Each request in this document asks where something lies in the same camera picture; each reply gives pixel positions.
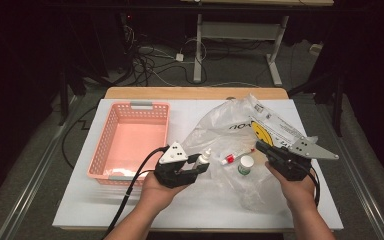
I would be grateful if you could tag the person's left hand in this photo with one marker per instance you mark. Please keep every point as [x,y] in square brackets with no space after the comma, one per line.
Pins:
[158,195]

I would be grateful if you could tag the black metal stand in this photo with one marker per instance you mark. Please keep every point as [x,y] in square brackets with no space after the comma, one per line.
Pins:
[338,106]
[63,100]

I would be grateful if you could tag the white table mat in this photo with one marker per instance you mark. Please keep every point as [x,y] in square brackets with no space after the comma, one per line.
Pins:
[186,113]

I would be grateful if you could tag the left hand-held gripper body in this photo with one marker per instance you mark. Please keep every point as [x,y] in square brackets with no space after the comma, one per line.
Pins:
[173,173]

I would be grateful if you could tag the red and white tube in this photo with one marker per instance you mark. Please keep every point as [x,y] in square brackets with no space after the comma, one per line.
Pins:
[235,157]

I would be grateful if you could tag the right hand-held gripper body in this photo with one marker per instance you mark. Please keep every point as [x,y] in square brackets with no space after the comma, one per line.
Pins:
[293,163]

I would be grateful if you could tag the clear plastic bag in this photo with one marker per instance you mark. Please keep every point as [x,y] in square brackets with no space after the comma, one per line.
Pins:
[226,123]

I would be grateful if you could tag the small white-capped jar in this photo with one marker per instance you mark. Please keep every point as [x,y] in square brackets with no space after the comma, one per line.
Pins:
[246,164]

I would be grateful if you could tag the pink plastic basket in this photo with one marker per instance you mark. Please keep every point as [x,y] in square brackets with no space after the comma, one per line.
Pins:
[130,133]

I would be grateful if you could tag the white power adapter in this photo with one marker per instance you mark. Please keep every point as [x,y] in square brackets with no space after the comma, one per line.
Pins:
[179,57]

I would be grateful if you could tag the person's right hand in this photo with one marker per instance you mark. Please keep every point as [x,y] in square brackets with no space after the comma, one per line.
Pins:
[298,193]

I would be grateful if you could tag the metal floor rail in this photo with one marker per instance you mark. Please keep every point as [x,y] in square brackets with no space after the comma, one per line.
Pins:
[356,180]
[36,173]

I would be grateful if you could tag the white metal desk frame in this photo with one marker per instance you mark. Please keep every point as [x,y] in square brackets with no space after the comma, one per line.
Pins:
[198,50]

